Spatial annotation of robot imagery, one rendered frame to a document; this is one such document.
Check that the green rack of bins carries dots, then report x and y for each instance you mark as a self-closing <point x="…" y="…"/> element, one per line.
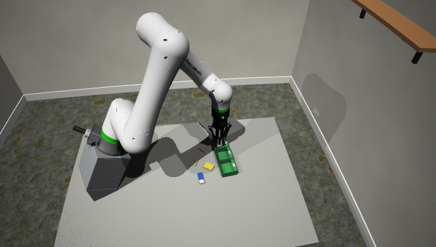
<point x="225" y="159"/>

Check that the blue and white eraser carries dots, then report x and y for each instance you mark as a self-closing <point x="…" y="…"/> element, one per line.
<point x="200" y="176"/>

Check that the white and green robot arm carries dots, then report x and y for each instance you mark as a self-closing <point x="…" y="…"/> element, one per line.
<point x="130" y="126"/>

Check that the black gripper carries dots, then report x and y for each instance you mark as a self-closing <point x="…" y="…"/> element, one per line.
<point x="219" y="125"/>

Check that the yellow flat square pad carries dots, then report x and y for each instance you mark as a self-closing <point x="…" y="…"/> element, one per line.
<point x="208" y="166"/>

